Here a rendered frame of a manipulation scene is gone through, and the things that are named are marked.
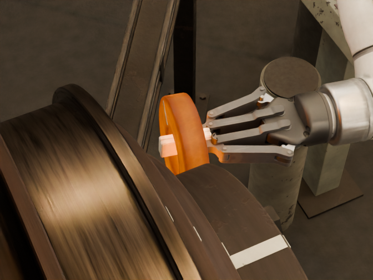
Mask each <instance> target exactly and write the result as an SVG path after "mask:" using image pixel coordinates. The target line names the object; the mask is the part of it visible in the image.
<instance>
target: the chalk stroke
mask: <svg viewBox="0 0 373 280"><path fill-rule="evenodd" d="M222 245H223V243H222ZM223 246H224V245H223ZM286 247H288V246H287V244H286V243H285V241H284V240H283V238H282V236H281V235H278V236H276V237H274V238H271V239H268V240H267V241H264V242H262V243H259V244H257V245H255V246H252V247H250V248H248V249H245V250H243V251H241V252H239V253H236V254H234V255H232V256H229V257H230V259H231V261H232V263H233V265H234V266H235V268H236V269H238V268H240V267H242V266H245V265H247V264H249V263H252V262H254V261H257V260H259V259H261V258H263V257H266V256H268V255H270V254H272V253H275V252H277V251H279V250H281V249H284V248H286ZM224 248H225V247H224ZM225 250H226V248H225ZM226 252H227V254H228V251H227V250H226ZM228 255H229V254H228Z"/></svg>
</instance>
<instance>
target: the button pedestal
mask: <svg viewBox="0 0 373 280"><path fill-rule="evenodd" d="M301 1H302V2H303V4H304V5H305V6H306V7H307V9H308V10H309V11H310V12H311V14H312V15H313V16H314V17H315V19H316V20H317V21H318V22H319V23H320V25H321V26H322V28H323V29H322V34H321V40H320V45H319V51H318V55H317V60H316V66H315V68H316V69H317V71H318V72H319V75H320V77H321V86H322V85H323V84H326V83H332V82H338V81H344V80H348V79H350V78H355V68H354V61H353V58H352V54H351V51H350V48H349V45H348V43H347V41H346V39H345V36H344V33H343V30H342V26H341V22H340V17H339V11H338V9H337V8H336V7H335V6H334V4H337V1H336V0H301ZM349 147H350V143H349V144H343V145H340V146H332V145H330V144H329V143H323V144H318V145H314V146H309V147H308V151H307V154H306V160H305V164H304V170H303V175H302V178H301V183H300V189H299V194H298V199H297V202H298V204H299V206H300V207H301V209H302V210H303V212H304V213H305V215H306V216H307V218H308V219H310V218H313V217H315V216H318V215H320V214H322V213H325V212H327V211H329V210H331V209H334V208H336V207H338V206H341V205H343V204H345V203H348V202H350V201H353V200H355V199H357V198H360V197H362V196H363V195H364V194H363V193H362V191H361V190H360V189H359V187H358V186H357V184H356V183H355V182H354V180H353V179H352V178H351V176H350V175H349V173H348V172H347V170H346V169H345V167H344V165H345V161H346V157H347V154H348V151H349Z"/></svg>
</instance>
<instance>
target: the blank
mask: <svg viewBox="0 0 373 280"><path fill-rule="evenodd" d="M159 128H160V136H166V135H170V134H173V137H174V141H175V145H176V149H177V155H174V156H168V157H164V160H165V165H166V166H167V167H168V168H169V169H170V170H171V171H172V172H173V174H174V175H177V174H179V173H182V172H185V171H188V170H190V169H192V168H195V167H197V166H200V165H202V164H206V163H210V162H209V155H208V148H207V145H206V139H205V134H204V130H203V126H202V123H201V120H200V117H199V114H198V111H197V109H196V106H195V104H194V102H193V101H192V99H191V97H190V96H189V95H188V94H187V93H177V94H171V95H167V96H164V97H162V98H161V100H160V105H159Z"/></svg>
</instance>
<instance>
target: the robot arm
mask: <svg viewBox="0 0 373 280"><path fill-rule="evenodd" d="M336 1H337V7H338V11H339V17H340V22H341V26H342V30H343V33H344V36H345V39H346V41H347V43H348V45H349V48H350V51H351V54H352V58H353V61H354V68H355V78H350V79H348V80H344V81H338V82H332V83H326V84H323V85H322V86H320V87H319V89H318V91H311V92H305V93H299V94H296V95H294V96H292V97H290V98H280V97H276V98H273V97H272V96H270V95H268V94H267V93H266V88H265V87H263V86H261V87H259V88H257V89H256V90H255V91H254V92H253V93H252V94H250V95H247V96H245V97H242V98H239V99H237V100H235V101H232V102H230V103H227V104H225V105H222V106H220V107H217V108H214V109H212V110H210V111H208V112H207V117H206V123H205V124H202V126H203V130H204V134H205V139H206V145H207V148H208V153H214V154H216V155H217V157H218V158H219V161H220V162H221V163H275V164H278V165H281V166H285V167H289V166H290V165H291V162H292V159H293V155H294V150H297V149H299V148H300V147H301V146H305V147H309V146H314V145H318V144H323V143H329V144H330V145H332V146H340V145H343V144H349V143H355V142H364V141H366V140H370V139H373V0H336ZM263 106H266V107H265V108H264V109H261V108H262V107H263ZM257 108H260V110H256V111H254V112H253V113H251V114H247V113H249V112H251V111H253V110H255V109H257ZM271 144H274V145H276V146H268V145H271ZM159 153H160V156H161V157H162V158H163V157H168V156H174V155H177V149H176V145H175V141H174V137H173V134H170V135H166V136H160V137H159Z"/></svg>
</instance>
